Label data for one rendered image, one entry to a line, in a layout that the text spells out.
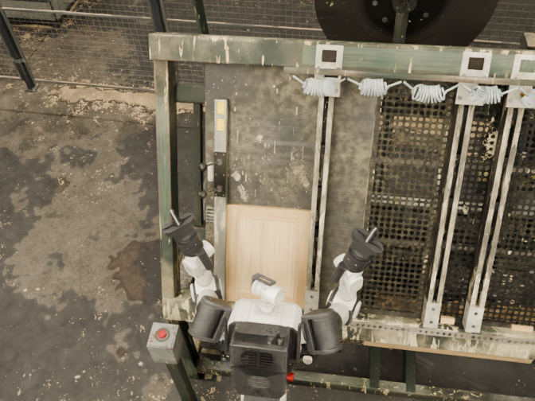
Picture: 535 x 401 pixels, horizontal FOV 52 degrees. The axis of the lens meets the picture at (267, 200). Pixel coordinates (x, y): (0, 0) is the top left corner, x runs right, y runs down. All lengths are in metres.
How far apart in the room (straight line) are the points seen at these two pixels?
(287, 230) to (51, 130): 3.08
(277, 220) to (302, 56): 0.72
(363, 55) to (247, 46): 0.44
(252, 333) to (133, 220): 2.33
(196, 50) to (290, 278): 1.08
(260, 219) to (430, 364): 1.58
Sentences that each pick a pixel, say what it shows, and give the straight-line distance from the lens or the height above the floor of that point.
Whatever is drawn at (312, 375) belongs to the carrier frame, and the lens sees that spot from 3.23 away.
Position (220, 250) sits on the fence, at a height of 1.13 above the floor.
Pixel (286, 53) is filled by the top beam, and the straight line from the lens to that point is 2.15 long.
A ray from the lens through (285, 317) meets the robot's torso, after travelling 2.05.
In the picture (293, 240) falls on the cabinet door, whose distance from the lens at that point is 2.44.
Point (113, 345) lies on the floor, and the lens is 3.66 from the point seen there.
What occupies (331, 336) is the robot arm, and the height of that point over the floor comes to 1.33.
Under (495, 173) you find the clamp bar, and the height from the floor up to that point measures 1.55.
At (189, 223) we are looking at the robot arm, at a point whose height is 1.59.
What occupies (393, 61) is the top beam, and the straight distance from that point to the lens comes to 2.15.
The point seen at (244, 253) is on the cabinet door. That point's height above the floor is 1.11.
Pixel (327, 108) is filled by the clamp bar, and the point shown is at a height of 1.73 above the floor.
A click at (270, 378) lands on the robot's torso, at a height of 1.28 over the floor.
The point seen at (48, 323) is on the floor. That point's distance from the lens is 3.89.
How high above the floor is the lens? 3.18
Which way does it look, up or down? 51 degrees down
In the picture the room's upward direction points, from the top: 3 degrees counter-clockwise
